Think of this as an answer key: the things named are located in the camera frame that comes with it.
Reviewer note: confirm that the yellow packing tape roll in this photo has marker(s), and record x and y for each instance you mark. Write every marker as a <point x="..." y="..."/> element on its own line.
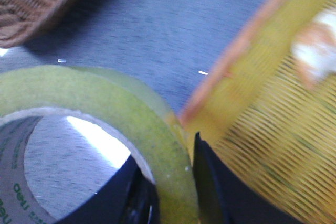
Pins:
<point x="115" y="102"/>

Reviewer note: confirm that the croissant bread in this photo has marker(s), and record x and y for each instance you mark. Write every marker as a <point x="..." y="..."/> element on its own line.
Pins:
<point x="314" y="48"/>

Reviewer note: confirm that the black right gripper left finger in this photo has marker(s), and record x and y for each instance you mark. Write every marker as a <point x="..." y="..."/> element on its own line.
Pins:
<point x="127" y="197"/>

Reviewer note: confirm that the yellow woven plastic basket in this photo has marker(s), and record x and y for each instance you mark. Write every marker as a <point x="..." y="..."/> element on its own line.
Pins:
<point x="265" y="126"/>

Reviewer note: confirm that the brown wicker basket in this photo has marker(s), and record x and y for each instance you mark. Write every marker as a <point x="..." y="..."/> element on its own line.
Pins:
<point x="29" y="1"/>

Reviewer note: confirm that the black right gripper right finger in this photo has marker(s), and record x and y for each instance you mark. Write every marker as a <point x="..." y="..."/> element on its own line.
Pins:
<point x="223" y="197"/>

